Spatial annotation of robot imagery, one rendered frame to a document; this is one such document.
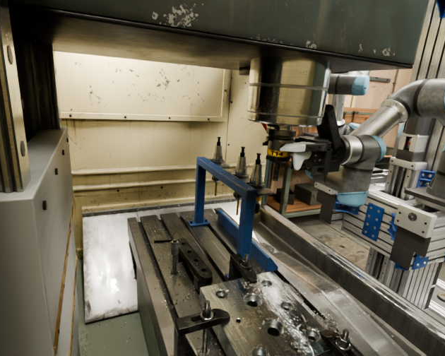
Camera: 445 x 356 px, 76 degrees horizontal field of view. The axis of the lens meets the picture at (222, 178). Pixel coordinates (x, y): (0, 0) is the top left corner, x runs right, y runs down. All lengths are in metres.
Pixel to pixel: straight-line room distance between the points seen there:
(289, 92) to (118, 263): 1.15
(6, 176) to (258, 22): 0.35
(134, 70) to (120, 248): 0.86
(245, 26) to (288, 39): 0.07
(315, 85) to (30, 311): 0.52
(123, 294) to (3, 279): 1.07
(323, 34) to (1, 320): 0.54
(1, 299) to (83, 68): 1.27
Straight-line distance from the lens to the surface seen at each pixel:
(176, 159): 1.62
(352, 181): 0.84
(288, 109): 0.55
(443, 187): 1.45
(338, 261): 1.47
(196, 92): 1.60
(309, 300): 1.02
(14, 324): 0.36
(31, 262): 0.32
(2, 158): 0.31
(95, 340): 1.28
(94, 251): 1.51
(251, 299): 0.85
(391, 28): 0.63
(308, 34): 0.50
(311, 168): 0.69
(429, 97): 1.06
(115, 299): 1.37
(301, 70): 0.56
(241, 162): 1.04
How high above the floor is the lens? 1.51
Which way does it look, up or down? 17 degrees down
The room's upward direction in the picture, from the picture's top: 4 degrees clockwise
